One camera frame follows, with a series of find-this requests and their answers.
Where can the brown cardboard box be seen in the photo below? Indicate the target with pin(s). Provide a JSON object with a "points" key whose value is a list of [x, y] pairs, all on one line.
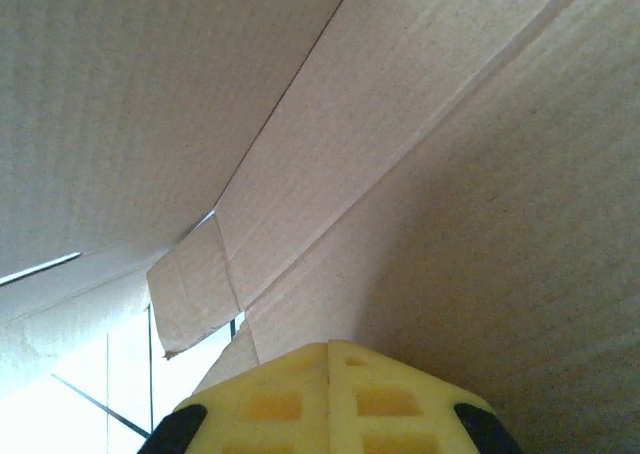
{"points": [[400, 124]]}

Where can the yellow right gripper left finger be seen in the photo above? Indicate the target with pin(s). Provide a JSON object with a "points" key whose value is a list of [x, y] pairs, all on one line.
{"points": [[280, 404]]}

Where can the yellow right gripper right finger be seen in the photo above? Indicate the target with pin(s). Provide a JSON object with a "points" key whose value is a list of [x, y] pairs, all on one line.
{"points": [[390, 404]]}

